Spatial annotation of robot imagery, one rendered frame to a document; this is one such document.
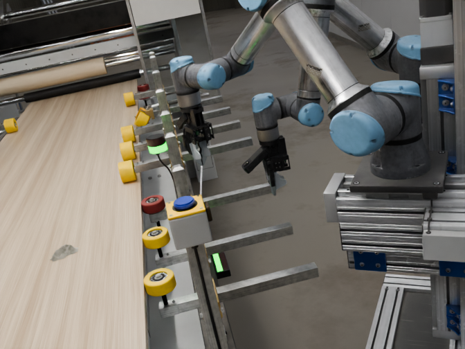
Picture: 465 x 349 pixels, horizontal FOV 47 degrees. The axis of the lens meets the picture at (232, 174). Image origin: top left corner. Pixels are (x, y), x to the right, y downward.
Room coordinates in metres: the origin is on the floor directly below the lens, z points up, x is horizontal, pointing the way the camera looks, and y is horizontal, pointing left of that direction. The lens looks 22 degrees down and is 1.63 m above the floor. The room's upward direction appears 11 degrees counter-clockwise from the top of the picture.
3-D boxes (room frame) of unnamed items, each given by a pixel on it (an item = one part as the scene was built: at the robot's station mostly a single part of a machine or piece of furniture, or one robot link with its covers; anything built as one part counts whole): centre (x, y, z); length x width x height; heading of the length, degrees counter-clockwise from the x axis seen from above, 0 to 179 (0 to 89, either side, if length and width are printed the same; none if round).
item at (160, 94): (2.15, 0.22, 0.94); 0.04 x 0.04 x 0.48; 6
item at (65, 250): (1.43, 0.54, 0.91); 0.09 x 0.07 x 0.02; 130
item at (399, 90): (1.26, -0.43, 1.20); 0.13 x 0.12 x 0.14; 130
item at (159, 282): (1.19, 0.24, 0.85); 0.08 x 0.08 x 0.11
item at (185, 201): (0.90, 0.10, 1.22); 0.04 x 0.04 x 0.02
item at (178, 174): (1.41, 0.15, 0.87); 0.04 x 0.04 x 0.48; 6
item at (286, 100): (1.73, -0.25, 1.12); 0.11 x 0.11 x 0.08; 12
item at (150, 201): (1.69, 0.29, 0.85); 0.08 x 0.08 x 0.11
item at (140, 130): (2.45, 0.20, 0.95); 0.50 x 0.04 x 0.04; 96
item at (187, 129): (1.67, 0.08, 1.15); 0.09 x 0.08 x 0.12; 26
